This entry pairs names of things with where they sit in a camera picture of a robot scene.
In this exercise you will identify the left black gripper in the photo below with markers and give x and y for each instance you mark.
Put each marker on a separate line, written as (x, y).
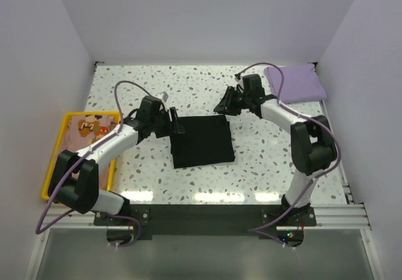
(176, 126)

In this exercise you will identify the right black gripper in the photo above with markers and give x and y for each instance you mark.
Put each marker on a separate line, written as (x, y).
(225, 107)

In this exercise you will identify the black t-shirt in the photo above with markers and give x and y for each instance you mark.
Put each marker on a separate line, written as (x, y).
(207, 140)

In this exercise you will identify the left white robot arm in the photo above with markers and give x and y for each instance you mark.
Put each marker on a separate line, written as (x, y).
(75, 178)

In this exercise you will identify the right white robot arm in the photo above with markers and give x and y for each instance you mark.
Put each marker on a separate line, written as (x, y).
(314, 149)

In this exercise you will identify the folded purple t-shirt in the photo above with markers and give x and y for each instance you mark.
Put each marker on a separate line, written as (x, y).
(301, 84)

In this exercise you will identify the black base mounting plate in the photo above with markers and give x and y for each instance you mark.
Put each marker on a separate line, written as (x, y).
(206, 220)

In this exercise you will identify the pink printed t-shirt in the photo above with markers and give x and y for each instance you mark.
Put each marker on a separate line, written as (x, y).
(84, 132)

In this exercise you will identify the yellow plastic bin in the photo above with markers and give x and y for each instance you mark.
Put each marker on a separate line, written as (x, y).
(50, 173)

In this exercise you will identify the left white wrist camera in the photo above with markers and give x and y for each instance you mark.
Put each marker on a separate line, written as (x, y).
(163, 96)

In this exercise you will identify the aluminium extrusion rail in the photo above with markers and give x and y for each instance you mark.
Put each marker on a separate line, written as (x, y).
(327, 217)

